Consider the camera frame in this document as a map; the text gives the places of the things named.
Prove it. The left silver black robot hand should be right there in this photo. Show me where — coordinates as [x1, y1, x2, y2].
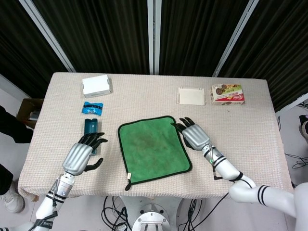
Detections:
[62, 131, 109, 176]

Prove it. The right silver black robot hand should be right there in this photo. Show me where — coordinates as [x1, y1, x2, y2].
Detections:
[171, 116, 212, 152]

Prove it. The green cloth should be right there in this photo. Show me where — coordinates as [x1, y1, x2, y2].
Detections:
[117, 115, 193, 192]

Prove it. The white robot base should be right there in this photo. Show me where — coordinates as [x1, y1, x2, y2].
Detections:
[119, 195, 180, 231]

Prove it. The white flat tray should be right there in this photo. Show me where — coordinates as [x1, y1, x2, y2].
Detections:
[177, 86, 207, 106]

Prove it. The long teal box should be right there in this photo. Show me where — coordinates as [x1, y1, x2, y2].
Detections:
[82, 118, 100, 156]

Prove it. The blue snack packet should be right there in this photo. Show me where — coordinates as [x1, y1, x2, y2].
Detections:
[80, 101, 105, 116]

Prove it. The cookie box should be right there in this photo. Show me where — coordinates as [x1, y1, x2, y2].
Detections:
[210, 83, 247, 106]

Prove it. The beige waffle tablecloth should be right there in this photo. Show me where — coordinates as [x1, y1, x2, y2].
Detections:
[17, 72, 297, 201]

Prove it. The brown cardboard box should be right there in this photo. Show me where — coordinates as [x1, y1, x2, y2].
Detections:
[16, 98, 45, 128]

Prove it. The person in dark clothing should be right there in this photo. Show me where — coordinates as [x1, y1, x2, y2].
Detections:
[0, 104, 35, 196]

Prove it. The white cardboard box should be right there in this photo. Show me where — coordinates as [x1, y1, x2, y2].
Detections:
[81, 74, 114, 99]

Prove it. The white shoe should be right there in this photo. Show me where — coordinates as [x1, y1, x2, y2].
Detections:
[0, 186, 26, 214]

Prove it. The black pleated curtain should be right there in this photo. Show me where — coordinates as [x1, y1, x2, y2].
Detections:
[0, 0, 308, 113]

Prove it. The black floor cable bundle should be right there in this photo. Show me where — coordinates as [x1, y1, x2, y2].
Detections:
[103, 195, 132, 231]
[184, 198, 205, 231]
[285, 151, 308, 169]

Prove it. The aluminium frame post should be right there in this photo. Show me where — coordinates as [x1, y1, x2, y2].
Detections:
[147, 0, 161, 75]
[18, 0, 77, 73]
[211, 0, 260, 77]

